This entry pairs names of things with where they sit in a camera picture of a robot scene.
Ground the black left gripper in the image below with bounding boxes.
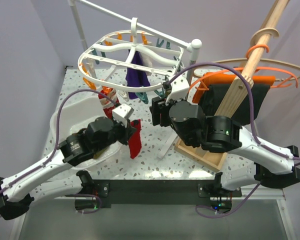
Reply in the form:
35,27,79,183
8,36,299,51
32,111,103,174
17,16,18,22
95,115,138,153

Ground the red Christmas sock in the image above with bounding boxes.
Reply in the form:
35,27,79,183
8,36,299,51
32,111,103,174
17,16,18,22
98,86,120,119
128,119,142,159

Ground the white round clip hanger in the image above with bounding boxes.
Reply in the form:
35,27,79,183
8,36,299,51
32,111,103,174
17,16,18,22
77,17,191,93

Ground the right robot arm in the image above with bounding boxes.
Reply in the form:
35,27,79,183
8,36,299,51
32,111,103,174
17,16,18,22
149,97,300,197

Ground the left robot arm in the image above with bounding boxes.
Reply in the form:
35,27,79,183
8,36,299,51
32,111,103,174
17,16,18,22
0,117,139,220

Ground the orange plastic hanger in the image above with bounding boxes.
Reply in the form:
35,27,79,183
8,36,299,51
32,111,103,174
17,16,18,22
186,44,300,95

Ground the teal clothes peg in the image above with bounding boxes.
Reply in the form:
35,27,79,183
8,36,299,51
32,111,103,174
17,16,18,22
135,92,149,104

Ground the purple sock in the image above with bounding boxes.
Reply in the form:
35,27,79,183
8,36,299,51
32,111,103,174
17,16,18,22
125,51,150,88

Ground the white sock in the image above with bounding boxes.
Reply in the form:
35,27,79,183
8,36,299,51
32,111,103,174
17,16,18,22
139,52,153,68

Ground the white plastic basin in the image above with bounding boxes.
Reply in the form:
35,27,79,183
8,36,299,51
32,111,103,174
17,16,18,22
59,95,122,173

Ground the dark grey garment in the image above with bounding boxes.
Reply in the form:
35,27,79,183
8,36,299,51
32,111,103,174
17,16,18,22
198,84,270,126

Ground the orange garment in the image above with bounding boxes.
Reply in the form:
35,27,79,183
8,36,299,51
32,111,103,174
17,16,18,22
191,71,276,105

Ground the white drying stand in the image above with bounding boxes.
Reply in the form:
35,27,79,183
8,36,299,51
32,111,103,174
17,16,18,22
66,0,203,160

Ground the wooden rack base tray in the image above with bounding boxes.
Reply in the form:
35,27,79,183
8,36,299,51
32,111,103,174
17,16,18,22
174,138,227,173

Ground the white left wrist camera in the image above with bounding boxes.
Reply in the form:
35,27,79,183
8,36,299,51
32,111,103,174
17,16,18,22
112,103,134,127

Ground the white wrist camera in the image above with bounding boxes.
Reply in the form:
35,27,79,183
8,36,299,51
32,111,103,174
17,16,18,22
165,75,190,106
112,103,134,127

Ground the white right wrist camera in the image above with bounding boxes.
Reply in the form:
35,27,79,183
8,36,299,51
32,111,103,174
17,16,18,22
165,75,190,106

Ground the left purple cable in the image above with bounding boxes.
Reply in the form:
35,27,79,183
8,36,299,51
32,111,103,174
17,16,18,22
0,88,121,226

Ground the wooden rack post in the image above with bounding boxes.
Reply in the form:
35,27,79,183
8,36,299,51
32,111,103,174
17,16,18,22
215,0,289,117

